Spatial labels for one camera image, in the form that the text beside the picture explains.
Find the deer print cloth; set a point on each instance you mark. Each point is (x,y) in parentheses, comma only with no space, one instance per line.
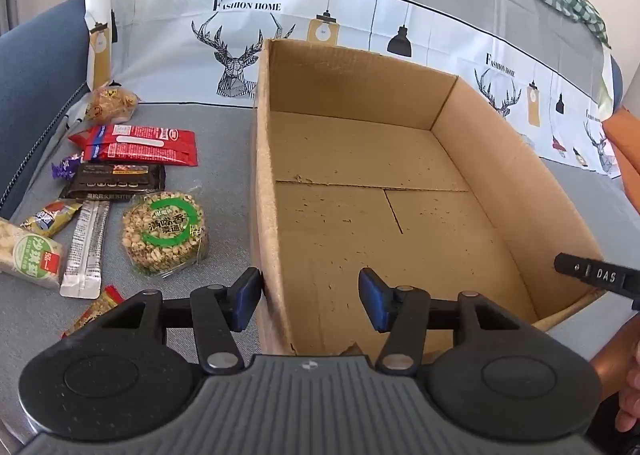
(300,10)

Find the blue sofa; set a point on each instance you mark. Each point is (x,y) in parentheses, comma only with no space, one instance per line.
(35,85)

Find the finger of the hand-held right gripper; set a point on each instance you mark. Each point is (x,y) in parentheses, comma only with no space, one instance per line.
(600,274)

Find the dark brown cracker packet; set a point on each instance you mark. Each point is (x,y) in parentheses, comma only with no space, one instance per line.
(115,182)

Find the round puffed rice cake packet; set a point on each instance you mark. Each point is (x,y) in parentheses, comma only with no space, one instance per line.
(165,235)

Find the red and yellow snack packet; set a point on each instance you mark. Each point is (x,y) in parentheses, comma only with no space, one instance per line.
(97,312)

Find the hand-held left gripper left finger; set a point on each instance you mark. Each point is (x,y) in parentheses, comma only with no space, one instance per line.
(247,297)

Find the white stick packet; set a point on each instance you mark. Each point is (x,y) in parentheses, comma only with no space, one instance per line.
(85,255)

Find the purple snack packet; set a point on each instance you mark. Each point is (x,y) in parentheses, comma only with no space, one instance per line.
(65,167)

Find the orange cushion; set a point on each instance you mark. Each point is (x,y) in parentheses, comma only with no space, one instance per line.
(627,150)

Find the yellow and blue snack packet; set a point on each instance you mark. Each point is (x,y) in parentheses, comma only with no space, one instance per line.
(50,217)

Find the person's right hand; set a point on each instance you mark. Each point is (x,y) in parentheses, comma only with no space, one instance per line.
(627,400)

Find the tan peanut candy bag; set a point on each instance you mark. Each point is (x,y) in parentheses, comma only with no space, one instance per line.
(110,105)

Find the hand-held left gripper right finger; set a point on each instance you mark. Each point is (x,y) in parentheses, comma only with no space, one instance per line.
(372,300)

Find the green label rice cracker packet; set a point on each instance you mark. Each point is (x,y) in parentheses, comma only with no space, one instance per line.
(30,255)

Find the cardboard box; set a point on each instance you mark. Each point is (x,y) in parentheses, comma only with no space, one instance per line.
(350,235)

